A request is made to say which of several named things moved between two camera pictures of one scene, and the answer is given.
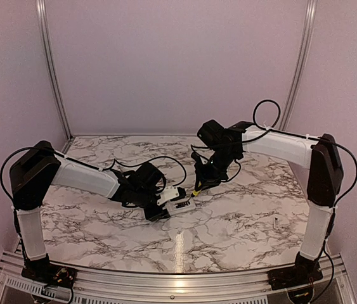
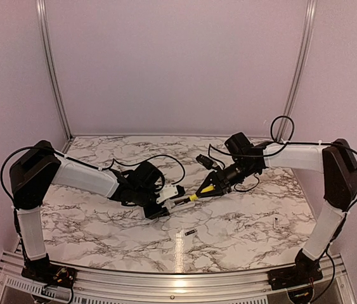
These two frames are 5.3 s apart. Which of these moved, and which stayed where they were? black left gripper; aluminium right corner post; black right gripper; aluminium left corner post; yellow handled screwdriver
Moved: yellow handled screwdriver; black right gripper
Stayed: aluminium left corner post; aluminium right corner post; black left gripper
